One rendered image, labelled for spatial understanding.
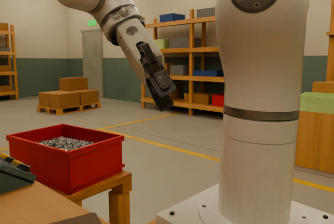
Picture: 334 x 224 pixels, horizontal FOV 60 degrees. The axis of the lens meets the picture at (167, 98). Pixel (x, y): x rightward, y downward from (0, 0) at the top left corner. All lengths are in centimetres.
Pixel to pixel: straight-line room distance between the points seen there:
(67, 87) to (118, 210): 641
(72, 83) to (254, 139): 696
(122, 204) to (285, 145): 63
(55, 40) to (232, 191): 1058
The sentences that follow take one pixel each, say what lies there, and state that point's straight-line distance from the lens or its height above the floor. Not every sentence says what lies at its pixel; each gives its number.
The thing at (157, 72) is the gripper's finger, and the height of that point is 114.
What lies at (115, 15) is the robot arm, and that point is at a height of 124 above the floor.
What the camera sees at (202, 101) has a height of 33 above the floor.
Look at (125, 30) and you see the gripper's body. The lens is 54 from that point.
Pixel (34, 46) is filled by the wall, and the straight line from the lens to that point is 1060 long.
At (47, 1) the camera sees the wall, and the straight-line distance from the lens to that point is 1100.
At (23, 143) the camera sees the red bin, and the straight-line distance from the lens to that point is 98.
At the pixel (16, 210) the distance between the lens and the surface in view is 59.
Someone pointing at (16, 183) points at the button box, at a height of 91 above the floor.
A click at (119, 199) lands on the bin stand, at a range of 97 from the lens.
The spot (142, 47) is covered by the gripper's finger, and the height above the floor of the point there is 118.
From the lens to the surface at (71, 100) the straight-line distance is 682.
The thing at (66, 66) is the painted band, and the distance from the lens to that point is 1109.
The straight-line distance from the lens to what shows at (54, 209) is 57.
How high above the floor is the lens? 116
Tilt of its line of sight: 7 degrees down
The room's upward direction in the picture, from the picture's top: straight up
